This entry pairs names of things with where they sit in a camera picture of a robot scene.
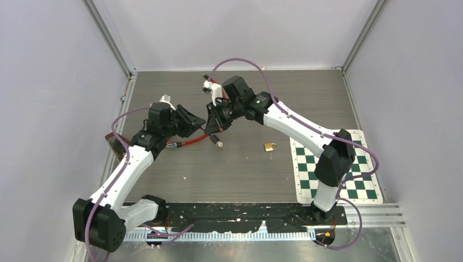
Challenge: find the red cable lock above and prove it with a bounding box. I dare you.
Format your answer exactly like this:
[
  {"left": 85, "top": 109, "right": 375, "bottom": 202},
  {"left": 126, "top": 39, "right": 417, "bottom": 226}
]
[{"left": 166, "top": 74, "right": 226, "bottom": 148}]

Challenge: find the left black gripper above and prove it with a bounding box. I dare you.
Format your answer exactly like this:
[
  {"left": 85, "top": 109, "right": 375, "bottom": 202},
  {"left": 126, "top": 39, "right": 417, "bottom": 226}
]
[{"left": 163, "top": 105, "right": 205, "bottom": 139}]

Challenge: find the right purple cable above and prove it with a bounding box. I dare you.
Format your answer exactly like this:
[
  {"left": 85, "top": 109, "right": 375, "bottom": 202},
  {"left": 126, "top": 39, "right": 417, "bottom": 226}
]
[{"left": 207, "top": 57, "right": 380, "bottom": 252}]

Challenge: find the green white checkered mat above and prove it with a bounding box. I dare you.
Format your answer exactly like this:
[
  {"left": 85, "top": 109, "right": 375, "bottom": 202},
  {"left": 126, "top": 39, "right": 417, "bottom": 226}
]
[{"left": 290, "top": 129, "right": 383, "bottom": 206}]

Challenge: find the brown wooden metronome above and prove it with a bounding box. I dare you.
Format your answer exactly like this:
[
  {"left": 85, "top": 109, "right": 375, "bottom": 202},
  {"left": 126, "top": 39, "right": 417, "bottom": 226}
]
[{"left": 105, "top": 133, "right": 126, "bottom": 163}]

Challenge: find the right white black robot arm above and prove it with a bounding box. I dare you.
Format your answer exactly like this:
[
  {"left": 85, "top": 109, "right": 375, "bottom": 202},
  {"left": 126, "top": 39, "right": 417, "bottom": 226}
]
[{"left": 203, "top": 76, "right": 355, "bottom": 224}]

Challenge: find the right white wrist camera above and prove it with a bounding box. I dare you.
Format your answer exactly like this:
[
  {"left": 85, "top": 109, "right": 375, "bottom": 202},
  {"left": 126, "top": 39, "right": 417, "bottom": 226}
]
[{"left": 203, "top": 80, "right": 223, "bottom": 106}]

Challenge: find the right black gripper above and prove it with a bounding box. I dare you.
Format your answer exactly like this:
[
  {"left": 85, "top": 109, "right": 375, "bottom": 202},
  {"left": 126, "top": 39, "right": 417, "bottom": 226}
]
[{"left": 205, "top": 99, "right": 243, "bottom": 136}]

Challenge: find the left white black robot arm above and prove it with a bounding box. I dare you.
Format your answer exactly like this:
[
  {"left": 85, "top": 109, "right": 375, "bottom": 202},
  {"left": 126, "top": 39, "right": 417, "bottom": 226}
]
[{"left": 73, "top": 102, "right": 206, "bottom": 253}]

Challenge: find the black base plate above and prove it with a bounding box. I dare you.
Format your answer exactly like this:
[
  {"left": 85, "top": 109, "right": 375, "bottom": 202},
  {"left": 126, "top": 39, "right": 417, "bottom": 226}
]
[{"left": 147, "top": 203, "right": 347, "bottom": 234}]

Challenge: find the small brass padlock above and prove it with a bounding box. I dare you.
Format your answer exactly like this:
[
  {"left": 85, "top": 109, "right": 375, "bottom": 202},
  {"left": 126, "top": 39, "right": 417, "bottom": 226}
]
[{"left": 264, "top": 143, "right": 278, "bottom": 152}]

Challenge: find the black cable padlock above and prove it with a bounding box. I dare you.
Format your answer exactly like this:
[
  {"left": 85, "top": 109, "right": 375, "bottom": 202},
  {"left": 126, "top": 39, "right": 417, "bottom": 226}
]
[{"left": 200, "top": 127, "right": 223, "bottom": 148}]

